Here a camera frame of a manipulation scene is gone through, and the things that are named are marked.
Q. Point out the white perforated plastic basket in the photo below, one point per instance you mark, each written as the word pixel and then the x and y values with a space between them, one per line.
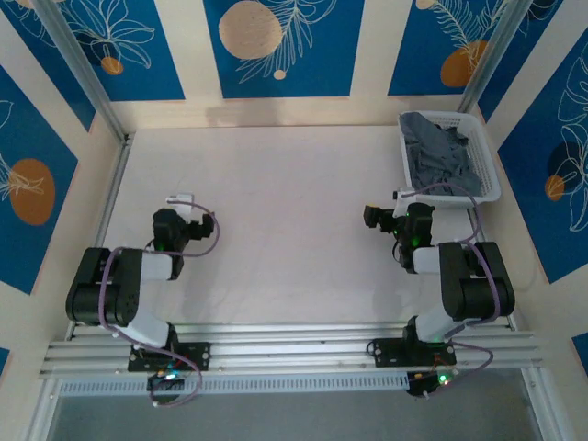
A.
pixel 487 156

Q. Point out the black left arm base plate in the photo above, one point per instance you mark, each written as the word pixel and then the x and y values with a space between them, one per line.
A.
pixel 197 353

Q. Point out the blue floral wall panel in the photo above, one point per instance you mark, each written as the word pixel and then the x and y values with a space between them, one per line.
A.
pixel 533 206
pixel 422 46
pixel 27 138
pixel 321 46
pixel 138 46

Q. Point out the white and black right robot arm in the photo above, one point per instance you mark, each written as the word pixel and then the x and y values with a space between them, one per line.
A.
pixel 473 294

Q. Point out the aluminium mounting rail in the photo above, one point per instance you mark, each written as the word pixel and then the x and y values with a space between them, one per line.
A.
pixel 285 342

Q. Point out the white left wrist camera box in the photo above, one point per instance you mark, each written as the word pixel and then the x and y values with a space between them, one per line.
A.
pixel 180 202

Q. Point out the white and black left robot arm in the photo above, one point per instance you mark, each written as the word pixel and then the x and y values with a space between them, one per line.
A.
pixel 92 285

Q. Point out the aluminium frame post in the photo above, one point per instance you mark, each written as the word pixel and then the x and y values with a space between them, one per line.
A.
pixel 498 55
pixel 78 64

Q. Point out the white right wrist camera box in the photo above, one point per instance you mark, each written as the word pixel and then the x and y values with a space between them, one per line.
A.
pixel 402 196

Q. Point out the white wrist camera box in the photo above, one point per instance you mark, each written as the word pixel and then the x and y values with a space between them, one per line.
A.
pixel 180 202
pixel 402 196

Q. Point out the grey t-shirt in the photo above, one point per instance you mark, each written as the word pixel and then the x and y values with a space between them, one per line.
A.
pixel 432 156

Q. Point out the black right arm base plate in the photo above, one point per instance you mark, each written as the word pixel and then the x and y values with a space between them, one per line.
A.
pixel 388 351

